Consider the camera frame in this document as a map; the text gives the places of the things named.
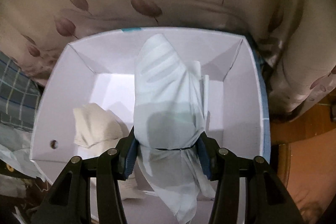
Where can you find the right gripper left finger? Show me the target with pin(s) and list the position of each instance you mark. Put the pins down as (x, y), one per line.
(127, 155)

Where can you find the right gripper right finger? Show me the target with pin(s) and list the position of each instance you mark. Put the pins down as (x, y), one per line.
(207, 151)

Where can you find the light blue garment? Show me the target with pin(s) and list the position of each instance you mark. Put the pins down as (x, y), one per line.
(168, 120)

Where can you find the cream cloth in box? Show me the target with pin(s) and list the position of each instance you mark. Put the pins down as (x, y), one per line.
(96, 127)

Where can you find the white XINCCI shoe box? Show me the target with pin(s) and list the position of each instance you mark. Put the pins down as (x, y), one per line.
(100, 69)

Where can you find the blue checked cloth cover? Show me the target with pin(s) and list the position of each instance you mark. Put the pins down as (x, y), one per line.
(266, 140)

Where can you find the grey plaid fabric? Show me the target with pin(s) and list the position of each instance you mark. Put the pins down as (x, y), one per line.
(20, 96)

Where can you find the beige leaf pattern curtain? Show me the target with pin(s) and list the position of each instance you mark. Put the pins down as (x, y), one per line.
(296, 38)

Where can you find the wooden bed frame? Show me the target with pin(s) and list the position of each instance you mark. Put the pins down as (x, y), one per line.
(305, 158)

